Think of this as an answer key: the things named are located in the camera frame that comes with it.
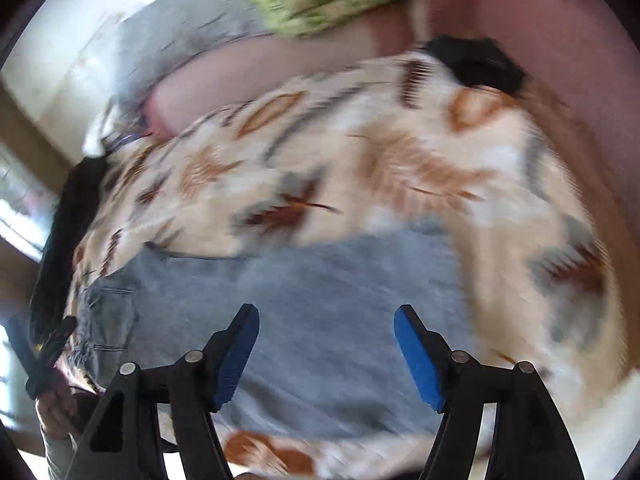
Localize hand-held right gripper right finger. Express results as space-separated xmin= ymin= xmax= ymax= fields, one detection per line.
xmin=394 ymin=304 xmax=586 ymax=480

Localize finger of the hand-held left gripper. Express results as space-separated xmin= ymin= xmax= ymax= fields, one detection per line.
xmin=26 ymin=316 xmax=79 ymax=399

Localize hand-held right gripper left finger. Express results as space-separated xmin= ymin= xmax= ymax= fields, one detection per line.
xmin=65 ymin=304 xmax=261 ymax=480

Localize grey denim pants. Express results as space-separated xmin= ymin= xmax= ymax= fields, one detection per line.
xmin=75 ymin=220 xmax=483 ymax=443

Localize person's left forearm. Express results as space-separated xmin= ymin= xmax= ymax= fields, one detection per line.
xmin=40 ymin=429 xmax=78 ymax=480

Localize person's left hand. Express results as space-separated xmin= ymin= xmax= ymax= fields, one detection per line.
xmin=36 ymin=375 xmax=87 ymax=442

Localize large black garment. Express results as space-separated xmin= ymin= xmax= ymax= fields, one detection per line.
xmin=29 ymin=156 xmax=111 ymax=333

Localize bright window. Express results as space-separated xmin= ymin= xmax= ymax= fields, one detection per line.
xmin=0 ymin=157 xmax=57 ymax=263

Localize leaf printed blanket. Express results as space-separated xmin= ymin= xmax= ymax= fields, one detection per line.
xmin=60 ymin=52 xmax=628 ymax=480

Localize white cloth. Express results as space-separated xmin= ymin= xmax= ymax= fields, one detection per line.
xmin=82 ymin=102 xmax=121 ymax=157

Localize pink bolster cushion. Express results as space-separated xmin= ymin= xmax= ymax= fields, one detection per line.
xmin=144 ymin=10 xmax=426 ymax=142

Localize small black cloth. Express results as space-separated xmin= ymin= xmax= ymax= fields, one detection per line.
xmin=422 ymin=35 xmax=526 ymax=95

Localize grey quilted blanket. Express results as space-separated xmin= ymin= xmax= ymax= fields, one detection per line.
xmin=112 ymin=0 xmax=273 ymax=126

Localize pink sofa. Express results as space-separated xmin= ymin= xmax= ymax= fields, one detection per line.
xmin=412 ymin=0 xmax=631 ymax=131

